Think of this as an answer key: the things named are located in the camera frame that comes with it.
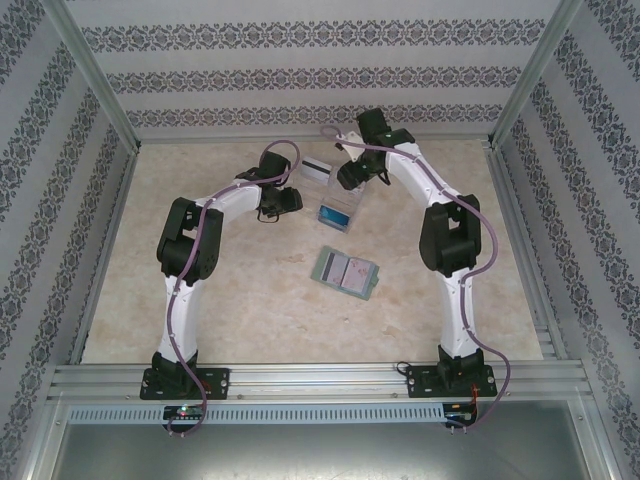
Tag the magnetic stripe card stack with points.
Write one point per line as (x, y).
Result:
(316, 169)

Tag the clear acrylic card stand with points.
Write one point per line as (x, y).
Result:
(345, 210)

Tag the green card holder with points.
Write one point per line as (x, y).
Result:
(316, 274)

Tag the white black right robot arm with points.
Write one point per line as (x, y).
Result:
(457, 320)

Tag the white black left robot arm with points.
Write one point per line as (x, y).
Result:
(180, 320)

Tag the blue printed card stack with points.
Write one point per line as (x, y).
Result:
(334, 216)

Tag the controller board with LED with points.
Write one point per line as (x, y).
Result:
(462, 412)
(185, 412)

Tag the grey metal panel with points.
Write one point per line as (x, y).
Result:
(320, 455)

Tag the aluminium back rail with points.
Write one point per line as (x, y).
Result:
(225, 137)

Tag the aluminium side rail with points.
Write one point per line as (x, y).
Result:
(120, 200)
(513, 200)

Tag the aluminium frame post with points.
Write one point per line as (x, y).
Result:
(97, 75)
(530, 75)

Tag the aluminium mounting rail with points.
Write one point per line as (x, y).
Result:
(320, 382)

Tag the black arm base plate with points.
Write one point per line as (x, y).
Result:
(217, 382)
(420, 382)

